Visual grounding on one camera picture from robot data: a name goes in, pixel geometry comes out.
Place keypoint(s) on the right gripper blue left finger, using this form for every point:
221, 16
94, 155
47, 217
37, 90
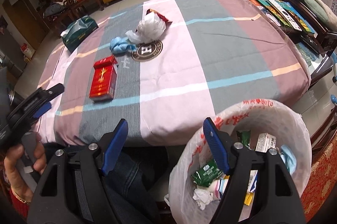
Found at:
112, 144

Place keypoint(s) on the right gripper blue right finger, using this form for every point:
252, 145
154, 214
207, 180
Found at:
216, 146

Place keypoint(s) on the white lined trash basket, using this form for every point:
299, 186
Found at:
277, 177

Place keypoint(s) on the white blue label box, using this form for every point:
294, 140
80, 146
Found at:
265, 141

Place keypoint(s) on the red gold patterned sofa cushion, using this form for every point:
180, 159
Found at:
322, 179

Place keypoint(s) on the person's left hand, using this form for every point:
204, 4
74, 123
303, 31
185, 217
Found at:
15, 172

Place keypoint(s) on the colourful picture book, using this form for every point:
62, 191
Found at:
297, 17

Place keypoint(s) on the white remote control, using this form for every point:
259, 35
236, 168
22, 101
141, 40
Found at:
285, 15

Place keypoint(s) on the striped pink grey tablecloth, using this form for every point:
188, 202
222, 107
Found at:
215, 53

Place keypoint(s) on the green snack wrapper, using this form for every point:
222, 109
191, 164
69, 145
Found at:
207, 174

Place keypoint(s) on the dark wooden side table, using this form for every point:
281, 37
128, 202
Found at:
314, 35

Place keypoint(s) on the red chip bag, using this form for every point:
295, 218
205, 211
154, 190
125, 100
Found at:
160, 15

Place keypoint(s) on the wooden armchair with bag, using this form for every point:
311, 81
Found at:
58, 15

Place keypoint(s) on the white tissue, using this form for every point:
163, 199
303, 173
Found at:
202, 197

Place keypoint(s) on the white plastic bag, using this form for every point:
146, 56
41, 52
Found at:
149, 29

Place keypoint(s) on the yellow snack bag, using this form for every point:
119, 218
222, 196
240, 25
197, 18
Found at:
248, 198

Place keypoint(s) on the green beige cushion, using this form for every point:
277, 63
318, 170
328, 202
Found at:
323, 12

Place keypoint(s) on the light blue glove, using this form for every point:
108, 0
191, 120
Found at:
120, 45

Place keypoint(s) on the dark green tissue box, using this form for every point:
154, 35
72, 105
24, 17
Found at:
77, 32

